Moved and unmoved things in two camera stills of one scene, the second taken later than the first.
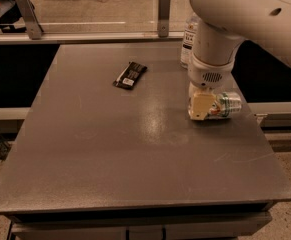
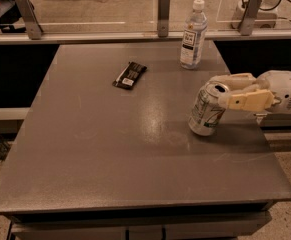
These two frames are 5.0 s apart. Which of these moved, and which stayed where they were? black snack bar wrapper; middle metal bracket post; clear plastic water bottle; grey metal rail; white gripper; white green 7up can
Moved: white gripper; white green 7up can
Stayed: clear plastic water bottle; black snack bar wrapper; middle metal bracket post; grey metal rail
